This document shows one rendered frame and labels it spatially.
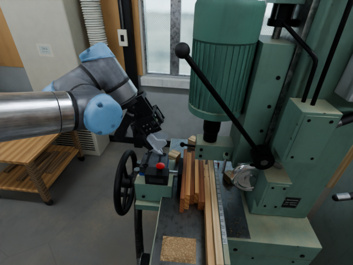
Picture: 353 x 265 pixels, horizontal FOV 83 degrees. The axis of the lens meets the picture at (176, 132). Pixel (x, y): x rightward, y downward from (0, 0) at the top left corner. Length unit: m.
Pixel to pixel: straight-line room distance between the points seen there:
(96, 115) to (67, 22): 1.57
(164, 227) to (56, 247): 1.25
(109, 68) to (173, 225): 0.50
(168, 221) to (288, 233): 0.45
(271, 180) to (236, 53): 0.36
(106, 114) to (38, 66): 1.83
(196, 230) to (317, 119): 0.46
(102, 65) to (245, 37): 0.35
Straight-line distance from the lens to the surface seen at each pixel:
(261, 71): 0.59
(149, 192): 0.76
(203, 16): 0.56
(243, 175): 0.70
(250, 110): 0.63
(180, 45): 0.47
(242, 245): 0.86
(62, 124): 0.39
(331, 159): 0.78
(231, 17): 0.53
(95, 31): 1.95
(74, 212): 1.99
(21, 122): 0.38
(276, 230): 0.91
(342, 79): 0.62
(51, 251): 1.87
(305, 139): 0.58
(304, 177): 0.81
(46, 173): 2.15
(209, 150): 0.74
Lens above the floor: 1.51
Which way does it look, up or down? 34 degrees down
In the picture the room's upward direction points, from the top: 2 degrees clockwise
